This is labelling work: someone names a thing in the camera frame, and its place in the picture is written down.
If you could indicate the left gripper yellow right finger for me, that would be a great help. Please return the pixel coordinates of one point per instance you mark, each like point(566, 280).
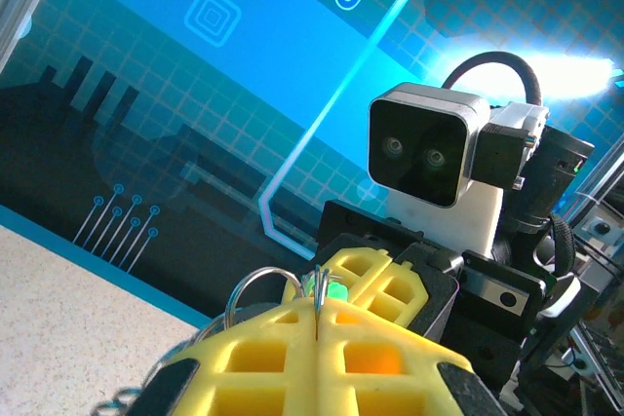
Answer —
point(390, 387)

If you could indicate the silver split keyring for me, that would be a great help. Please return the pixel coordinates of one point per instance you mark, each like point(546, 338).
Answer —
point(318, 289)

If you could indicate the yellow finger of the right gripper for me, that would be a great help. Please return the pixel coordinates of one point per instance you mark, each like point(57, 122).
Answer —
point(404, 299)
point(351, 265)

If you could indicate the right white camera bracket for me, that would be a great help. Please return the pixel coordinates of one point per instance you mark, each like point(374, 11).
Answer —
point(453, 226)

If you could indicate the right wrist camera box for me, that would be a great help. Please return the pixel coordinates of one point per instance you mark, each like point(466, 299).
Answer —
point(414, 143)

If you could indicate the green key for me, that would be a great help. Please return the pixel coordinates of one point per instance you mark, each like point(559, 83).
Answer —
point(334, 289)

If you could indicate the blue circuit print side panel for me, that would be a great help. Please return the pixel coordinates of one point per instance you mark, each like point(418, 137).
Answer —
point(195, 70)

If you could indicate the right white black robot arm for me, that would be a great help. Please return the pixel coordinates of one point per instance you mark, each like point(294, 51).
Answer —
point(560, 299)

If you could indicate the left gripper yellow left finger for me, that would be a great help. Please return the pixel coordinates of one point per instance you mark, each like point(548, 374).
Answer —
point(253, 387)

